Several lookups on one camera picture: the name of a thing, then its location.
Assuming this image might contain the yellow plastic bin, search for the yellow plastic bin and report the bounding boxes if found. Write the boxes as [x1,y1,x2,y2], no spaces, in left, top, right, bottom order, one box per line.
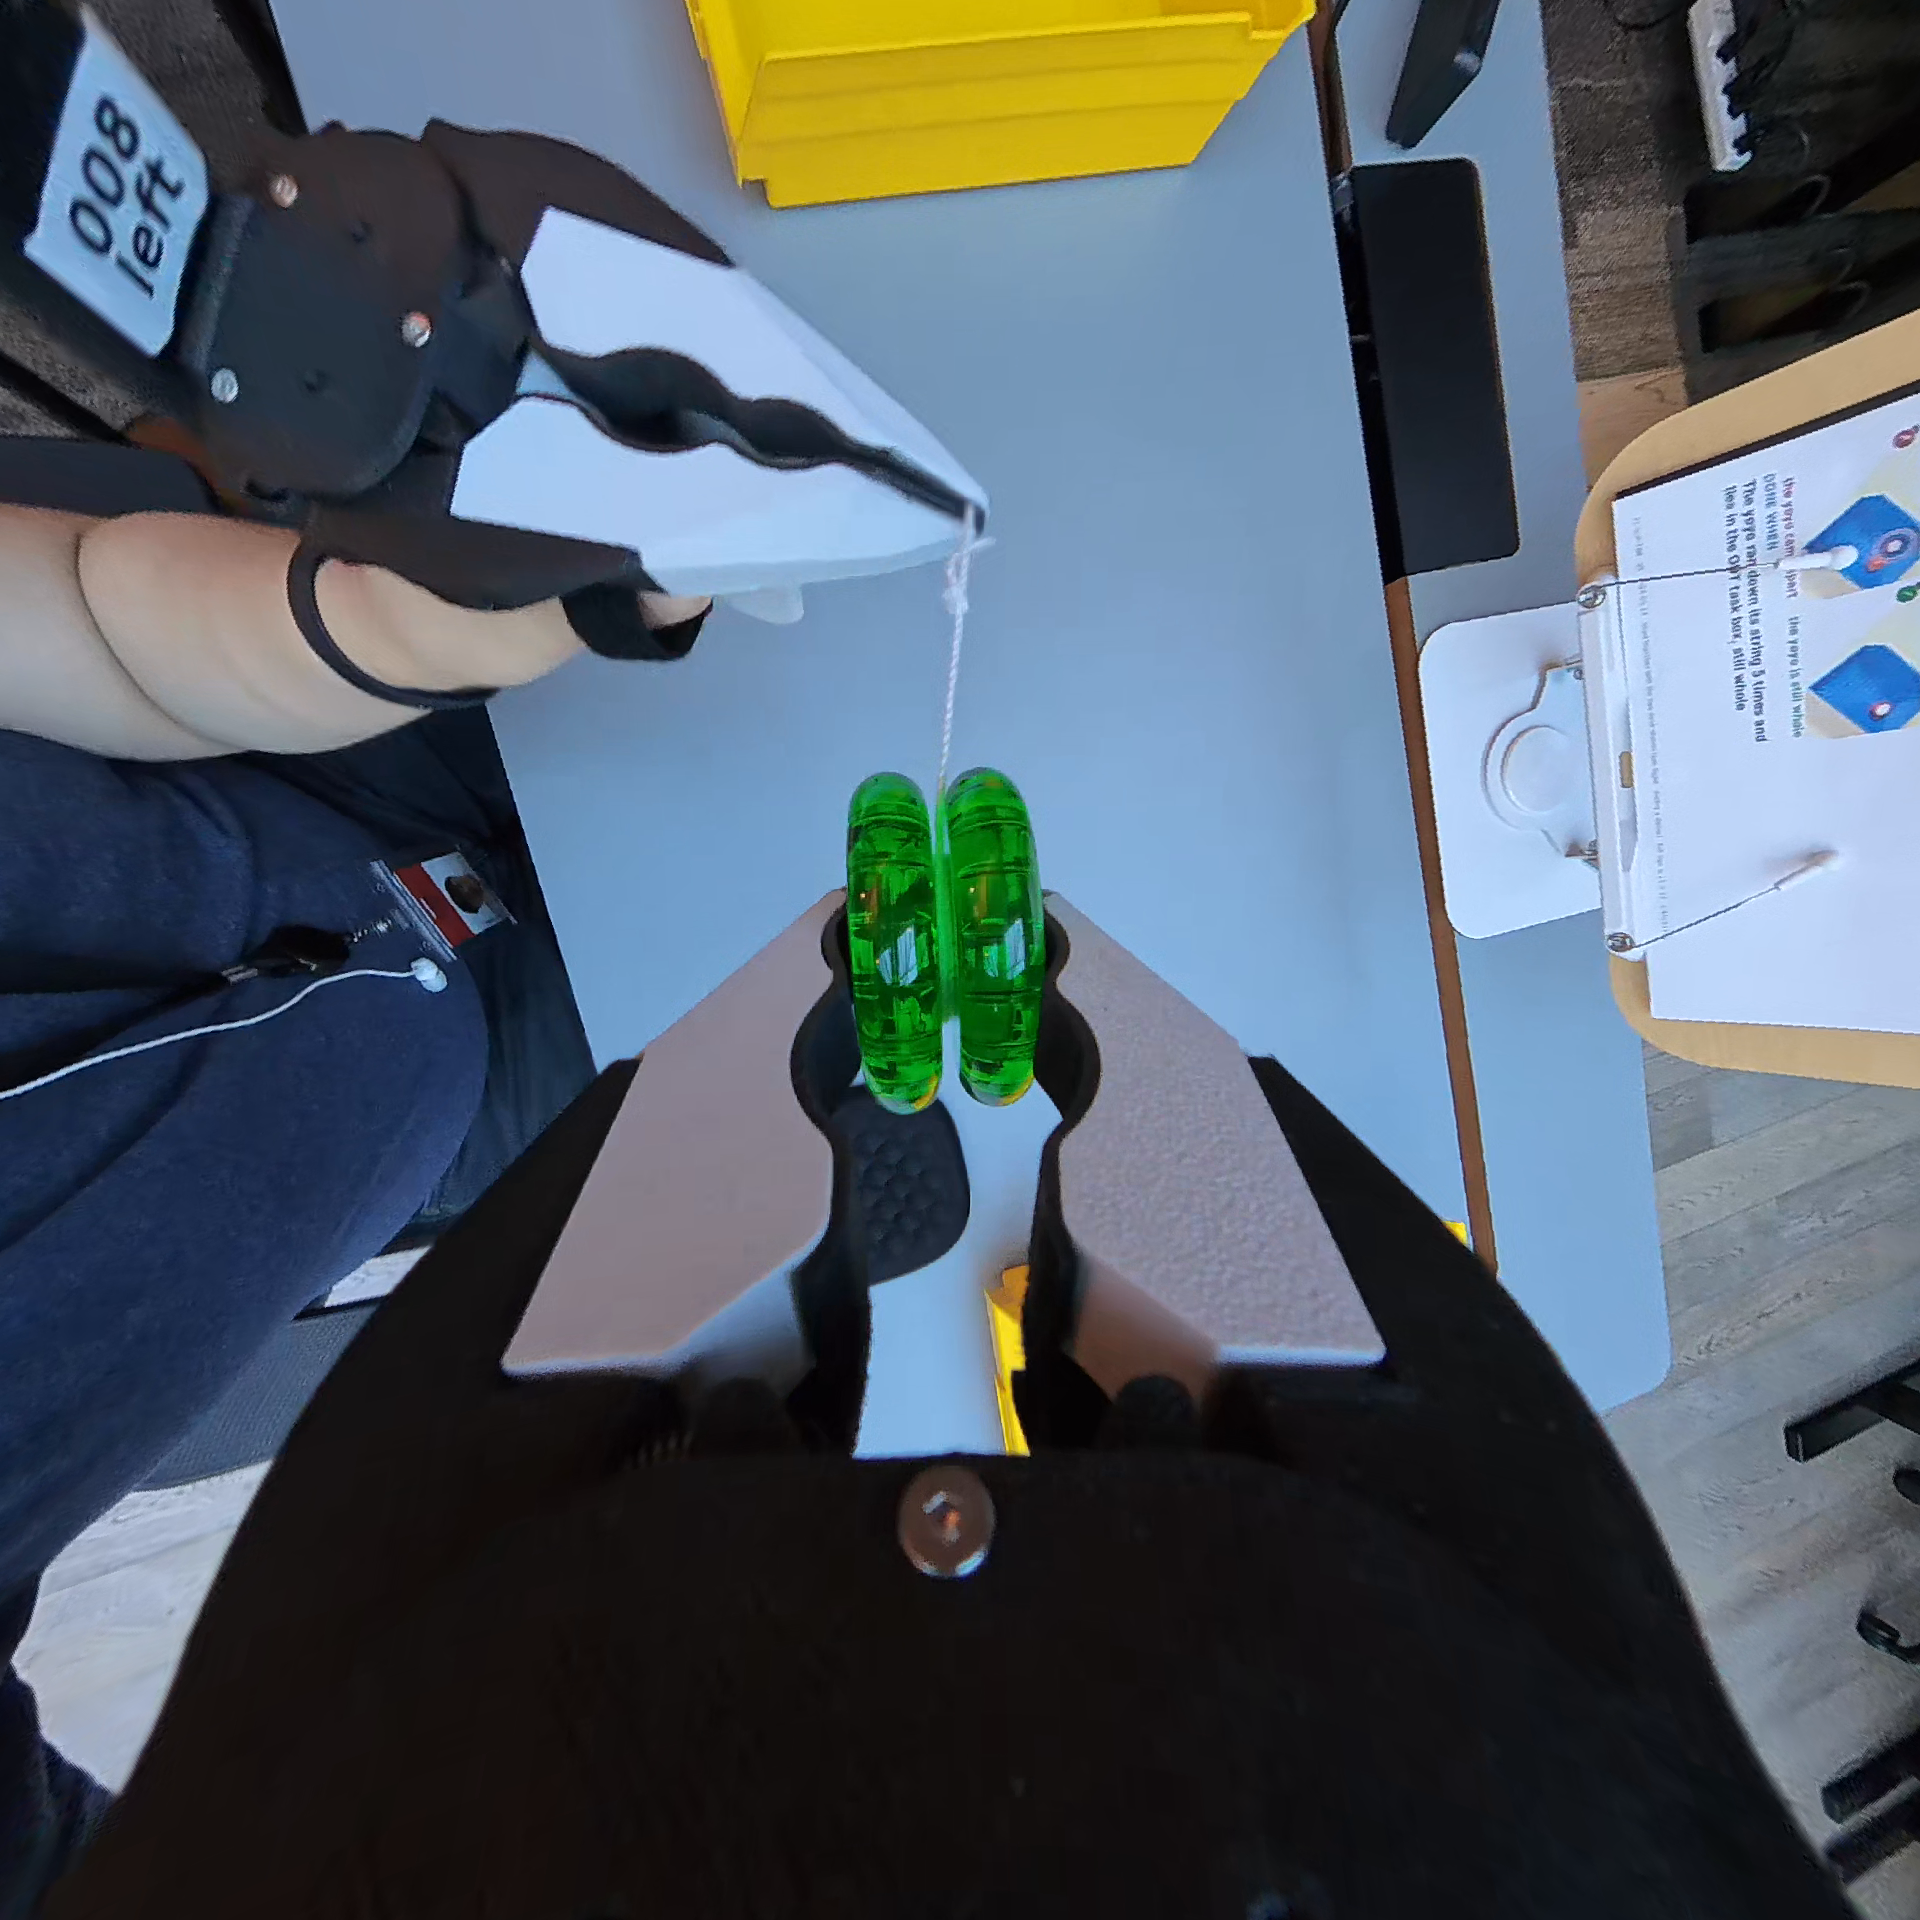
[980,1219,1474,1461]
[680,0,1322,209]

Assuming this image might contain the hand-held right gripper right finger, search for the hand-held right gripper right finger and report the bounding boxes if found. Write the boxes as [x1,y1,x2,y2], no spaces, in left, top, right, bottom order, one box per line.
[1022,894,1387,1372]

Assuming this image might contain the person's left hand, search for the person's left hand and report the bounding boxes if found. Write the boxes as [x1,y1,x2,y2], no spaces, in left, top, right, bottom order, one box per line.
[0,503,717,761]

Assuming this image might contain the green transparent yoyo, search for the green transparent yoyo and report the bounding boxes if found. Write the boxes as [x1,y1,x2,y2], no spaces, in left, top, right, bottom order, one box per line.
[844,765,1048,1120]

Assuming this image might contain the white power strip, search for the white power strip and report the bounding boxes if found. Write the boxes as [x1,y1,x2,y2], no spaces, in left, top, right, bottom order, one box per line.
[1686,0,1761,176]

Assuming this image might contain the black flat monitor base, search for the black flat monitor base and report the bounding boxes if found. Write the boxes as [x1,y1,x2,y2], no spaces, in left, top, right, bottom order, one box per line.
[1331,155,1521,585]

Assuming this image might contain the id badge with clip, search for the id badge with clip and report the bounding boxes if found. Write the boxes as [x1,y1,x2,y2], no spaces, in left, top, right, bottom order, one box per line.
[226,849,518,986]

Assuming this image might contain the black office chair base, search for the black office chair base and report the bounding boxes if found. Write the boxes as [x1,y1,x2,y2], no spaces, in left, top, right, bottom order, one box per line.
[1781,1370,1920,1884]

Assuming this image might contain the white document holder stand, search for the white document holder stand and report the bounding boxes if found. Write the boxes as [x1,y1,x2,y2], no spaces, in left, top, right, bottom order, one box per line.
[1417,596,1656,942]

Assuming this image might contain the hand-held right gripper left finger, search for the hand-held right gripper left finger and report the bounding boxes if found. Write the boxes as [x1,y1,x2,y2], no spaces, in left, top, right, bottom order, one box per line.
[502,889,970,1378]

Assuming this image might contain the printed instruction sheet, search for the printed instruction sheet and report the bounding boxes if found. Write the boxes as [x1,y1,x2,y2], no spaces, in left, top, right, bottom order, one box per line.
[1612,387,1920,1039]

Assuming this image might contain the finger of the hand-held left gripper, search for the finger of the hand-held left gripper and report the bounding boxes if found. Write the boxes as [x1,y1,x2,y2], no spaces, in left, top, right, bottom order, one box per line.
[517,205,994,523]
[448,394,994,627]

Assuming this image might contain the instruction sheet on clipboard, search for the instruction sheet on clipboard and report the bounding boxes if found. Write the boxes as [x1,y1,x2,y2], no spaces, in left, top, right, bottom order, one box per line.
[1571,312,1920,1094]

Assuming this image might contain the thin white cable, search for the thin white cable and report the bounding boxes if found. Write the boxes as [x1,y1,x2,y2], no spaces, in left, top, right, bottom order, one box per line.
[0,957,453,1106]

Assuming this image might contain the person's leg in blue jeans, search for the person's leg in blue jeans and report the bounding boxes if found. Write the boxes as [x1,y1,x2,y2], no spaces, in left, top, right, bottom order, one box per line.
[0,705,603,1920]

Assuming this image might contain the white yoyo string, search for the white yoyo string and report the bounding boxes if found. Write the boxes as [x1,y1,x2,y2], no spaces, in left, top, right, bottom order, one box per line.
[935,507,994,796]

